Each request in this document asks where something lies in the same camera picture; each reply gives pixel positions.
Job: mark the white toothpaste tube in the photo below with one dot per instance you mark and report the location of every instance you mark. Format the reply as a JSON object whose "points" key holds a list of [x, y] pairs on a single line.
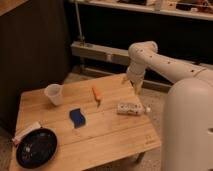
{"points": [[17, 138]]}

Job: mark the grey metal shelf beam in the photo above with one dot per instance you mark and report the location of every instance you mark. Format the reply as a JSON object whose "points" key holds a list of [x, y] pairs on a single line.
{"points": [[100, 52]]}

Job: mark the upper shelf with items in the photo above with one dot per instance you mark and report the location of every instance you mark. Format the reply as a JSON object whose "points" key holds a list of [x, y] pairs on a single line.
{"points": [[155, 7]]}

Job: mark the translucent plastic cup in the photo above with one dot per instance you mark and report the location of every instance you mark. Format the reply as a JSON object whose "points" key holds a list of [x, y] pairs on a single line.
{"points": [[54, 93]]}

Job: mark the black round plate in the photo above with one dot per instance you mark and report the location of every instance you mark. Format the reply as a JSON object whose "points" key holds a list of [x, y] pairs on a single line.
{"points": [[36, 148]]}

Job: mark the blue sponge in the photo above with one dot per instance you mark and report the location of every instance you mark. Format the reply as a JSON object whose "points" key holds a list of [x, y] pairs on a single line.
{"points": [[77, 118]]}

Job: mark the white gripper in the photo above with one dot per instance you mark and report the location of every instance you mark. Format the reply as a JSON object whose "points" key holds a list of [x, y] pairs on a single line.
{"points": [[136, 80]]}

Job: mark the metal vertical pole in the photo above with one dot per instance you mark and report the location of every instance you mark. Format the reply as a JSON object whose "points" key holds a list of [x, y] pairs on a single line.
{"points": [[81, 37]]}

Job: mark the orange carrot toy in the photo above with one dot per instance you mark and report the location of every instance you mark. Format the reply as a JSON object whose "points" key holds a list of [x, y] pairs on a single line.
{"points": [[97, 95]]}

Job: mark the wooden table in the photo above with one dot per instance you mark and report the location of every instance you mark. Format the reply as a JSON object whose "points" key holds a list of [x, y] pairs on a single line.
{"points": [[106, 136]]}

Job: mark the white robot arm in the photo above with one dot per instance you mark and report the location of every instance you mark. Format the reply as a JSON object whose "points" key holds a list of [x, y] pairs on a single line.
{"points": [[187, 122]]}

